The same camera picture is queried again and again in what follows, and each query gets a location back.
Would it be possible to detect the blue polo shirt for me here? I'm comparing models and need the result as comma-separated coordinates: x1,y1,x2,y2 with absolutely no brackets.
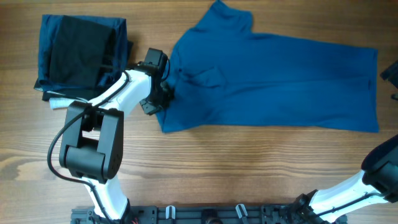
157,1,379,133

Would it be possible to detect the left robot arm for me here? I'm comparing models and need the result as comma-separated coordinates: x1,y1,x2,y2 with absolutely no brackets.
57,49,174,223

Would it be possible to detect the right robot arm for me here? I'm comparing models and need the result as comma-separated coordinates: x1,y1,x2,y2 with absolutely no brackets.
287,136,397,223

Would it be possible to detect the folded dark blue garment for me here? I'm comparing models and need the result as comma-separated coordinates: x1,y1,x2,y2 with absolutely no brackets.
37,14,134,94

